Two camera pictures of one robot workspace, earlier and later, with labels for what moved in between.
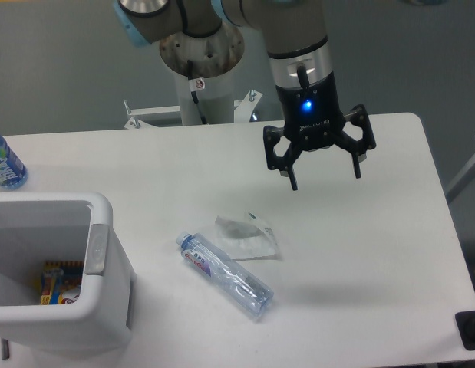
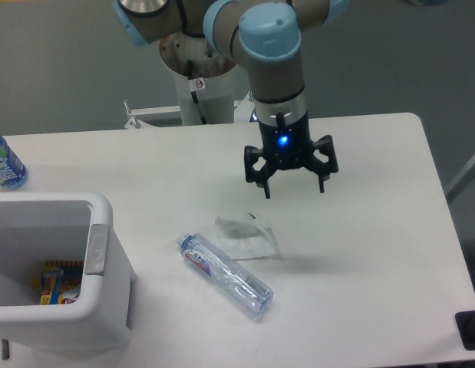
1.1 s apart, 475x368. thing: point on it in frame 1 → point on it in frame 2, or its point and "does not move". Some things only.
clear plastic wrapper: [248, 239] does not move
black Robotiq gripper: [312, 116] → [289, 146]
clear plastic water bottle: [249, 294] does not move
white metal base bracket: [242, 114] does not move
